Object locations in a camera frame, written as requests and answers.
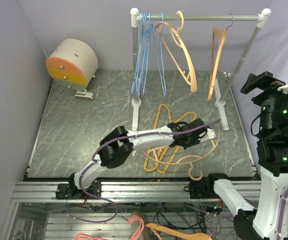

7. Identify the pink plastic hanger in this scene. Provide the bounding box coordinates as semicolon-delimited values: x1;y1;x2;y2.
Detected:
74;215;145;240

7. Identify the brown wooden hanger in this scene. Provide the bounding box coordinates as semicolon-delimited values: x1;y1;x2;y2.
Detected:
207;13;235;101

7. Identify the orange wooden hanger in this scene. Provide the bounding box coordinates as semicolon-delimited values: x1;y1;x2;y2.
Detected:
145;223;212;240

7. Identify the metal clothes rack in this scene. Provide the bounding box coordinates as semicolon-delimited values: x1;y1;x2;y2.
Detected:
130;8;272;131

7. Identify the beige plastic hanger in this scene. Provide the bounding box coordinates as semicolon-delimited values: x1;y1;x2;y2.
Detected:
154;10;198;93
142;134;221;181

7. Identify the yellow plastic hanger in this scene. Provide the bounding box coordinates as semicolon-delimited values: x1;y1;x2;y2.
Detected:
143;103;182;173
156;111;197;175

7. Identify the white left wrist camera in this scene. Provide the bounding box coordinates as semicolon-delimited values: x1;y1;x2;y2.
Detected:
201;128;217;143

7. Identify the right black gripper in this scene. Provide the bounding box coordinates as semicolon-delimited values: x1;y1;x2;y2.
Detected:
241;70;288;136

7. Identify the beige round drawer cabinet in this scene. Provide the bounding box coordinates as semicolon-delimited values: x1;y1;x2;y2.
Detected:
45;38;98;91

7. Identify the small white plastic clip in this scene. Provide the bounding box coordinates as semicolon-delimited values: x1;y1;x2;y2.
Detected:
75;91;94;100

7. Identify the aluminium frame rail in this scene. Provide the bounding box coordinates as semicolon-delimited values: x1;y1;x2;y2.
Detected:
10;180;276;204

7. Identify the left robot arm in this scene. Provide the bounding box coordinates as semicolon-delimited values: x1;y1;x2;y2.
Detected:
63;118;216;199

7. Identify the blue wire hanger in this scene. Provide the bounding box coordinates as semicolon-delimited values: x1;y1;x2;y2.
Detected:
136;12;156;96
133;12;154;96
155;13;167;96
131;12;152;95

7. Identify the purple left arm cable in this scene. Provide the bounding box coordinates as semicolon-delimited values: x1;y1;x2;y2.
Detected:
66;118;222;223

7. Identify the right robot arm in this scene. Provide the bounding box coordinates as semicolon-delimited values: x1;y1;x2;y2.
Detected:
204;71;288;240

